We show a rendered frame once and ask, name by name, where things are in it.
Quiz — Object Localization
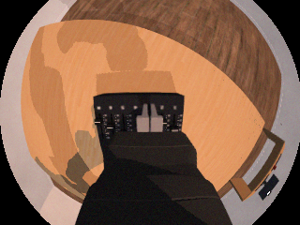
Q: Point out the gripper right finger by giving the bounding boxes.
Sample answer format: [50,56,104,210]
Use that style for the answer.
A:
[149,104,163,132]

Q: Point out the black lighting desk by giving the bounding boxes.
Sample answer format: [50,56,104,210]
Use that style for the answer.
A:
[93,92,185,154]

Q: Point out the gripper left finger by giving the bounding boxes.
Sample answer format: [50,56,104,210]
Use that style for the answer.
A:
[136,104,149,132]

